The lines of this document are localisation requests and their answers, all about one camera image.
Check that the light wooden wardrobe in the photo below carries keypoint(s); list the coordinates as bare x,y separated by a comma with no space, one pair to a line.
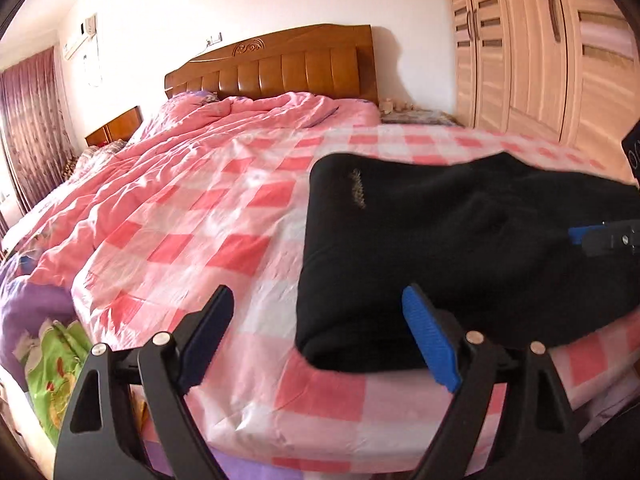
540,50

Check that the bed with pink checked sheet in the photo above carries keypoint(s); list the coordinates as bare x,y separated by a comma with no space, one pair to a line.
210,240

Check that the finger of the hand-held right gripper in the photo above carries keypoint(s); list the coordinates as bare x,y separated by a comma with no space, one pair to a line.
600,240

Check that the white air conditioner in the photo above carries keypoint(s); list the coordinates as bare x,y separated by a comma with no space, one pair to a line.
80,35

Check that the pink quilt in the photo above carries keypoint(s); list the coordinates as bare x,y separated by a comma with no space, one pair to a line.
200,130

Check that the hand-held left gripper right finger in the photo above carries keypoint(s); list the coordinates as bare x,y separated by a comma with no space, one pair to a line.
432,345

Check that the small wooden headboard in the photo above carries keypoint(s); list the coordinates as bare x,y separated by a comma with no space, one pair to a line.
115,127

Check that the nightstand with floral cloth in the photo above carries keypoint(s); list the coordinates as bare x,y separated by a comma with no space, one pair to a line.
420,116

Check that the purple patterned curtain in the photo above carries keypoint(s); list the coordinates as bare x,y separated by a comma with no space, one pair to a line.
32,130

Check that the wall socket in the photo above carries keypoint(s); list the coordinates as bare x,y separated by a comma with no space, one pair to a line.
214,39

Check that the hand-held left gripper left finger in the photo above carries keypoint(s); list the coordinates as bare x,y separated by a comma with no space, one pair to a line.
210,332

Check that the black pants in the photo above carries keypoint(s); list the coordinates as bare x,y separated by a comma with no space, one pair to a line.
450,260

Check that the green printed bag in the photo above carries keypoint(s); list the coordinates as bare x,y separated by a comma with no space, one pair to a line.
55,375

